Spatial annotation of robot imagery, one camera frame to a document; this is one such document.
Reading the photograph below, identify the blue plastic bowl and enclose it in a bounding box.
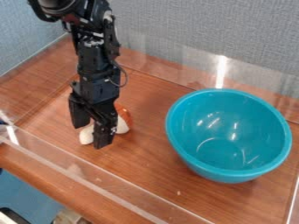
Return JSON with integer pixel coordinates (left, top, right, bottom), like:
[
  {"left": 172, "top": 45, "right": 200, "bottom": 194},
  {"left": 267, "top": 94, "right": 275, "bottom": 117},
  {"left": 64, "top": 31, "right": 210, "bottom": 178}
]
[{"left": 164, "top": 88, "right": 292, "bottom": 184}]

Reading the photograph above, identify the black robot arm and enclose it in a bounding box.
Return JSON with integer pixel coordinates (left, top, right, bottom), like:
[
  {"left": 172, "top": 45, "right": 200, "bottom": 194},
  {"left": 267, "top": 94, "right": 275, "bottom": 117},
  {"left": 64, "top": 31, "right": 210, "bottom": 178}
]
[{"left": 27, "top": 0, "right": 124, "bottom": 149}]

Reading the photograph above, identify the clear acrylic front barrier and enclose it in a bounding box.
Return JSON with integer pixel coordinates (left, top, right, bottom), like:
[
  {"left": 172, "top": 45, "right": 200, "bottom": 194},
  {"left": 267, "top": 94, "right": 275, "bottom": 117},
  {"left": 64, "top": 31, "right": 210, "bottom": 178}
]
[{"left": 0, "top": 126, "right": 214, "bottom": 224}]

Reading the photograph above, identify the clear acrylic barrier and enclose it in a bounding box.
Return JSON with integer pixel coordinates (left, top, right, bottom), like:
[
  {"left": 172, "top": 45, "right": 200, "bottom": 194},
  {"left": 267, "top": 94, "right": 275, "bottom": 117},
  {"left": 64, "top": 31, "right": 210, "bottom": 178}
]
[
  {"left": 0, "top": 34, "right": 77, "bottom": 123},
  {"left": 117, "top": 46, "right": 299, "bottom": 124},
  {"left": 0, "top": 126, "right": 214, "bottom": 224}
]

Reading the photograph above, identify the clear acrylic left barrier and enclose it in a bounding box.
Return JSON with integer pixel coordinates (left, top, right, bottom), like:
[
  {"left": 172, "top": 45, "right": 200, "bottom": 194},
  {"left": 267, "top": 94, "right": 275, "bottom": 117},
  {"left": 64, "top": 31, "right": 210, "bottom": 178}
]
[{"left": 0, "top": 34, "right": 77, "bottom": 123}]

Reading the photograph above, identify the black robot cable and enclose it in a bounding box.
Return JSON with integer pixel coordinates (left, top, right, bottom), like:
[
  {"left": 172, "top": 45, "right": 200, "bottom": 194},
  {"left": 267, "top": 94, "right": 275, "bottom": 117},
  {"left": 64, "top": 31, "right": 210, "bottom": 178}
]
[{"left": 108, "top": 60, "right": 128, "bottom": 88}]

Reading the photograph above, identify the white brown plush mushroom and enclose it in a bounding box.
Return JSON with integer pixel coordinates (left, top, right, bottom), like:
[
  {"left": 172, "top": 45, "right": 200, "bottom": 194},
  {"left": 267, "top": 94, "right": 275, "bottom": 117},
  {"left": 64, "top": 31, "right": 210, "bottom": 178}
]
[{"left": 79, "top": 102, "right": 133, "bottom": 146}]

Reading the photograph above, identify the clear acrylic back barrier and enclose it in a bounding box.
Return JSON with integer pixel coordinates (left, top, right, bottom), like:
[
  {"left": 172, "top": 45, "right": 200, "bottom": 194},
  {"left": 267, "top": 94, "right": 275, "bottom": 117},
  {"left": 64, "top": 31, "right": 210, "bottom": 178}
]
[{"left": 117, "top": 46, "right": 299, "bottom": 124}]

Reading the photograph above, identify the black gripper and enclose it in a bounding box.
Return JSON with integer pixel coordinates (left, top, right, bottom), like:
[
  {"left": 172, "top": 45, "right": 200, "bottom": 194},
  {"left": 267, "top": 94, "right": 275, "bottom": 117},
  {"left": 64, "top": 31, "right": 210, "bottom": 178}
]
[{"left": 69, "top": 74, "right": 120, "bottom": 149}]

